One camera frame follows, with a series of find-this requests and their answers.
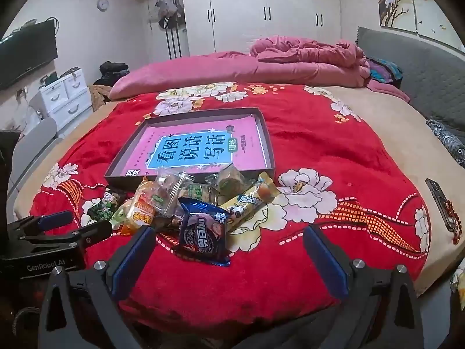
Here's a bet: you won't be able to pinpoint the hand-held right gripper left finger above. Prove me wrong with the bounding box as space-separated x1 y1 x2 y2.
38 225 157 349

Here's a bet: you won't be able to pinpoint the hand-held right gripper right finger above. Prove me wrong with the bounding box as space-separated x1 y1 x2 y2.
303 225 425 349

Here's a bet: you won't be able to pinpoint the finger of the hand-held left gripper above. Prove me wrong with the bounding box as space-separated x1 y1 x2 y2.
18 220 114 253
6 210 74 241

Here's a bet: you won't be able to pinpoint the green pea snack packet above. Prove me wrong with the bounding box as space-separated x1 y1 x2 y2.
87 191 122 222

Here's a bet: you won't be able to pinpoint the light green snack packet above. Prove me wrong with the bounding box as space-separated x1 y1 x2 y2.
109 202 137 230

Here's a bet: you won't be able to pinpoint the orange snack packet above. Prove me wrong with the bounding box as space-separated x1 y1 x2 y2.
120 176 160 236

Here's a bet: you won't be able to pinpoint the blue cookie packet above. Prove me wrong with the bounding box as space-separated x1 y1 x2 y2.
177 197 232 268

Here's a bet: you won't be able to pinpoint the clear brown cake packet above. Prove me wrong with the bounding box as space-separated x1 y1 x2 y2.
152 168 190 216

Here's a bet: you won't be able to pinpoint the yellow long snack packet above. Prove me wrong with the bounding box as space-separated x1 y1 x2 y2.
221 172 281 234

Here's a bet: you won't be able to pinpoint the grey shallow box tray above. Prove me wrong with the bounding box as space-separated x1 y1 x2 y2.
103 106 276 191

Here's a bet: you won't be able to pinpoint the grey padded bench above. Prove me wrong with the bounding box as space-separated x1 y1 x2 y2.
7 118 64 204

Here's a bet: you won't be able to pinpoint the pink book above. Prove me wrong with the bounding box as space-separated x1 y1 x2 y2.
125 114 267 175

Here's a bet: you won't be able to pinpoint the white drawer cabinet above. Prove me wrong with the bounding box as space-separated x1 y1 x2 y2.
38 69 93 128

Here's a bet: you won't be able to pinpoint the black phone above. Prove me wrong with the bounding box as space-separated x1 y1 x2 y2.
425 178 456 231

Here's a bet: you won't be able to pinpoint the brown patterned stool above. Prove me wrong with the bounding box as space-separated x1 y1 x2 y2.
88 85 113 111

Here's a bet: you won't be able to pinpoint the red floral blanket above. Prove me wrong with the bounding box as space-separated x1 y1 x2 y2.
29 82 433 331

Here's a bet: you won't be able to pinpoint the black clothes pile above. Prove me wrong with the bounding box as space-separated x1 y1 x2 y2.
94 60 130 86

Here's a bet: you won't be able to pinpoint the grey patterned pillow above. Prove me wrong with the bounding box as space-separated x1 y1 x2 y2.
426 116 465 168

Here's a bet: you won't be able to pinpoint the blue purple cloth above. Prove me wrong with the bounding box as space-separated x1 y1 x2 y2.
367 57 404 90

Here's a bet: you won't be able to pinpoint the pink folded quilt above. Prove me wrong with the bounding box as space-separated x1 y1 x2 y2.
108 51 411 103

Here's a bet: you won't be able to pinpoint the dark hanging poles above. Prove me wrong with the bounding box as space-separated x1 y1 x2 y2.
165 25 182 59

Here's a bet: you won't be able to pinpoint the crumpled pink blanket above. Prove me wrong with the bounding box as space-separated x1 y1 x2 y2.
249 35 371 88

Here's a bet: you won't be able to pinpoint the grey padded headboard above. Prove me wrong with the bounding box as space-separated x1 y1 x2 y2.
354 26 465 131

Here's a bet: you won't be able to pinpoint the hanging clothes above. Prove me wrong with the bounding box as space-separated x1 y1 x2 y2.
148 0 186 31

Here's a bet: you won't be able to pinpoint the white wardrobe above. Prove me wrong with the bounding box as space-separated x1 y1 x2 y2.
180 0 342 59

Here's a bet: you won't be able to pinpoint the red bead bracelet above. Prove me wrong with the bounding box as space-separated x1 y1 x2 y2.
441 198 464 244

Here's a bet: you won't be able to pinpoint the black wall television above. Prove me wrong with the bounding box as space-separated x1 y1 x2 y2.
0 20 59 90

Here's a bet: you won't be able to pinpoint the floral wall painting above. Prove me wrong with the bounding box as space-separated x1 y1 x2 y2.
373 0 465 49

